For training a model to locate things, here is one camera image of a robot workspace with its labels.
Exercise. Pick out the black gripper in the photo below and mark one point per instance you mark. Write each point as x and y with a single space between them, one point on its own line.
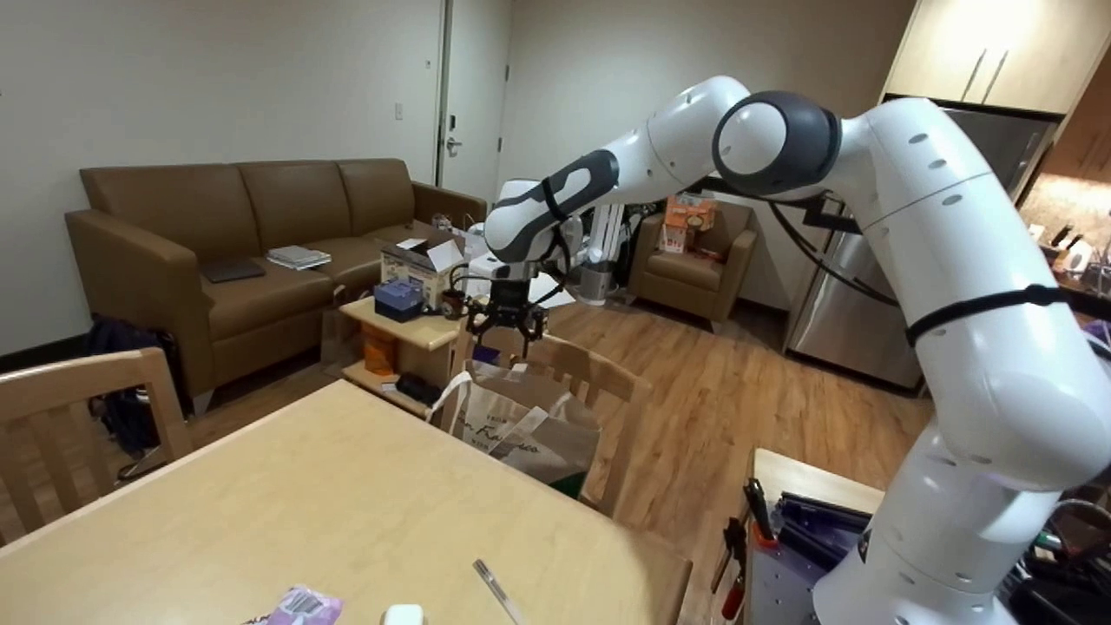
509 303

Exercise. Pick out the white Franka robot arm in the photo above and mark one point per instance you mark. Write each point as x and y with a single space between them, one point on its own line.
984 288

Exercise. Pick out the clear plastic bag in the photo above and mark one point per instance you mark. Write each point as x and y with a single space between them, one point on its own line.
532 417

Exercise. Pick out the small wooden side table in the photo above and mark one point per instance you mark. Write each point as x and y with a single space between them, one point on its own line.
417 331

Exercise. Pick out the black shelf item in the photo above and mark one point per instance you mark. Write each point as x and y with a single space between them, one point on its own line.
417 385

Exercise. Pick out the dark blue small box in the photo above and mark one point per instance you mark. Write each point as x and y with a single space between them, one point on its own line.
402 299

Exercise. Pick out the open cardboard box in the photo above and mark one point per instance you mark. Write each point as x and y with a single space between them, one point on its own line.
422 256

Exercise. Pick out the curved back wooden chair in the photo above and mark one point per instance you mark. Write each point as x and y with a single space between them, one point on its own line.
612 393

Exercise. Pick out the orange shelf item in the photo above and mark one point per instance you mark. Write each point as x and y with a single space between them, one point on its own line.
380 353

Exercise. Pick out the brown leather armchair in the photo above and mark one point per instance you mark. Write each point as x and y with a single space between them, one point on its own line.
695 278

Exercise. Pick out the orange printed package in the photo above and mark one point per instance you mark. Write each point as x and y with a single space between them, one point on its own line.
694 224

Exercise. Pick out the white paper stack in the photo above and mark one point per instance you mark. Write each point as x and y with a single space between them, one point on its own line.
300 256

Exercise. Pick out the white room door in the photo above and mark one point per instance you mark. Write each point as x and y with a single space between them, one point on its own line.
470 92

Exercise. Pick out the clear white pen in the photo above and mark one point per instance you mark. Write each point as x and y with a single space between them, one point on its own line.
495 586

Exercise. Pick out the dark flat laptop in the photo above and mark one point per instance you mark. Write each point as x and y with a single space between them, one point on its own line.
234 267

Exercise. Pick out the brown leather sofa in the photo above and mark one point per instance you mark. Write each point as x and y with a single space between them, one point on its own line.
232 230

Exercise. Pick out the small white square case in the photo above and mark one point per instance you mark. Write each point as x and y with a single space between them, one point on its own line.
403 616

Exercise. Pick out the black orange bar clamp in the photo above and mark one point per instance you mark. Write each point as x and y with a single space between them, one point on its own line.
733 566
757 506

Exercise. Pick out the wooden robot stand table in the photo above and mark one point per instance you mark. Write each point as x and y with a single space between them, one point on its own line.
811 471

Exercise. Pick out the stainless steel refrigerator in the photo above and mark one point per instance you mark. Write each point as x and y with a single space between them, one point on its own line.
852 333

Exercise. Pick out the purple foil packet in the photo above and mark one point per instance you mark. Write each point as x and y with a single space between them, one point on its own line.
300 609

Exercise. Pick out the grey perforated mounting plate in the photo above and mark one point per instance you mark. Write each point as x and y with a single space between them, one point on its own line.
786 590

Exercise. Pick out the navy blue backpack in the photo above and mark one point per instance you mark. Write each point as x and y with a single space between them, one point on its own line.
128 403

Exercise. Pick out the slatted wooden dining chair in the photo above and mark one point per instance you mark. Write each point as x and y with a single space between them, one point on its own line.
82 403

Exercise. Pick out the beige upper kitchen cabinets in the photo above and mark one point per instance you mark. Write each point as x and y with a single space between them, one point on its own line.
1009 45

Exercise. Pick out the black metal bracket bar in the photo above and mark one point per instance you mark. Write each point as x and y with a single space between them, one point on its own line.
820 526

